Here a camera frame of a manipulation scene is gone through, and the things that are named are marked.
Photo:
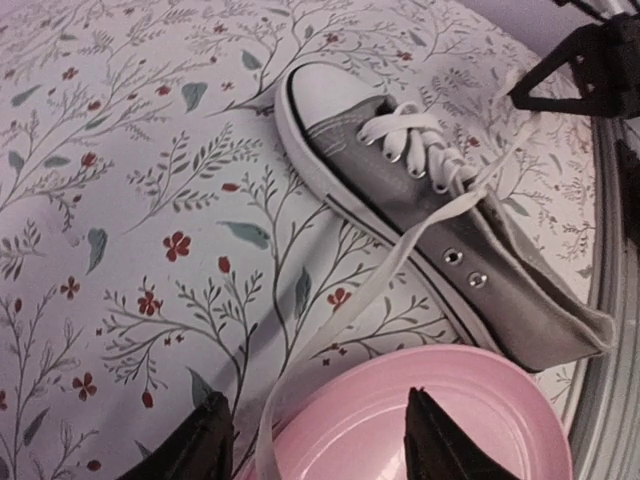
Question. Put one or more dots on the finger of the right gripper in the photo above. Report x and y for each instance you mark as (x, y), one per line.
(593, 72)

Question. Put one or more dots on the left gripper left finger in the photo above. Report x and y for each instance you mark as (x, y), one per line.
(200, 448)

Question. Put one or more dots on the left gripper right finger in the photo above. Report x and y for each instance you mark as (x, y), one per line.
(436, 447)

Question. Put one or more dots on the grey canvas sneaker white laces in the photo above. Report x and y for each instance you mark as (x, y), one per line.
(388, 168)

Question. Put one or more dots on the pink round plate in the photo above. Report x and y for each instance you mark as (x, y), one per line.
(354, 427)

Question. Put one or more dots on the front aluminium rail frame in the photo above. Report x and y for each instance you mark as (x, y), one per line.
(604, 433)

